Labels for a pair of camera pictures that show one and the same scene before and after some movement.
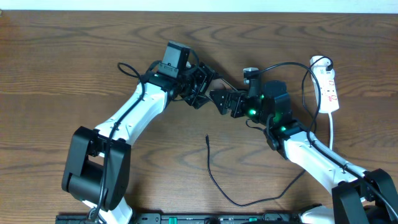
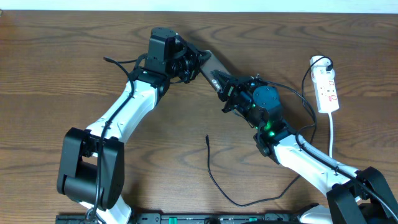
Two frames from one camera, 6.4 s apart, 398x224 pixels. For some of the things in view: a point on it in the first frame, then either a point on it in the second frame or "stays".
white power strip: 326,82 stays
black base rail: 188,218 stays
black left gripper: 206,75 → 198,58
